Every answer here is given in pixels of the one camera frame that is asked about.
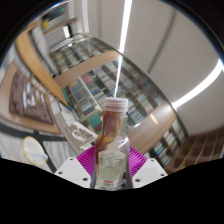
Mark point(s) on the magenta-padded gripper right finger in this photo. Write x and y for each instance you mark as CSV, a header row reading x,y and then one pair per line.
x,y
146,171

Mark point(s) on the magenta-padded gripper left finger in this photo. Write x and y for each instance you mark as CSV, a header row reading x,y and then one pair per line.
x,y
75,170

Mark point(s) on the clear plastic drink bottle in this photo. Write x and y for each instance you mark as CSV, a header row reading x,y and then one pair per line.
x,y
111,150

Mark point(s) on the beige architectural building model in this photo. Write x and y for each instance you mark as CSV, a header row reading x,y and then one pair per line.
x,y
78,133

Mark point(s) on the light blue spoon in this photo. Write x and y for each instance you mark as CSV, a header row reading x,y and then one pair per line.
x,y
38,155

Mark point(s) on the white mug with yellow rim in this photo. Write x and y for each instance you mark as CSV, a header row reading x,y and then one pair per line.
x,y
33,148

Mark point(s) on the wooden cubby shelf unit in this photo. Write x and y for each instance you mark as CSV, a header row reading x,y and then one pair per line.
x,y
196,150

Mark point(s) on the large book-filled shelf unit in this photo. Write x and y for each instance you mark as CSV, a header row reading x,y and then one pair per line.
x,y
100,83

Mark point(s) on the straight ceiling light strip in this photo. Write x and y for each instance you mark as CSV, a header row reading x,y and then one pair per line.
x,y
200,86

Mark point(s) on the curved wooden slatted bench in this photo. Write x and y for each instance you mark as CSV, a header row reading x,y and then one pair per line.
x,y
36,63

